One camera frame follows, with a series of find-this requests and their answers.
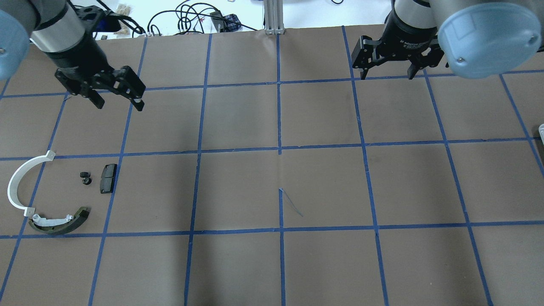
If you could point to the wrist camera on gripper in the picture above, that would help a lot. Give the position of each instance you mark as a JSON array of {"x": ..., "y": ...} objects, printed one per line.
[{"x": 96, "y": 19}]

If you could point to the olive brake shoe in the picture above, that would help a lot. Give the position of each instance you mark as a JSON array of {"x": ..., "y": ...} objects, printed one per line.
[{"x": 59, "y": 226}]

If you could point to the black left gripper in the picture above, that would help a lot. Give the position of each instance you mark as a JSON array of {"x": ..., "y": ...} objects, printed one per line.
[{"x": 80, "y": 55}]

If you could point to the aluminium frame post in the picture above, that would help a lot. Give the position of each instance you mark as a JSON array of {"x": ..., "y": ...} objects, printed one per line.
[{"x": 273, "y": 17}]

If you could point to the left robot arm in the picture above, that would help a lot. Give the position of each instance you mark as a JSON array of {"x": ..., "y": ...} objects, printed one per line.
[{"x": 65, "y": 33}]

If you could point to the black brake pad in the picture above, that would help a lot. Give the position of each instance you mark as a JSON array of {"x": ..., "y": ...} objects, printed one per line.
[{"x": 108, "y": 179}]

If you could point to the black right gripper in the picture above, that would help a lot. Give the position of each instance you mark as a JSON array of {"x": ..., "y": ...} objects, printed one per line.
[{"x": 409, "y": 35}]

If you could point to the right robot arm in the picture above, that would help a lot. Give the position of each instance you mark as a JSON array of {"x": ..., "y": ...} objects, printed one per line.
[{"x": 478, "y": 38}]

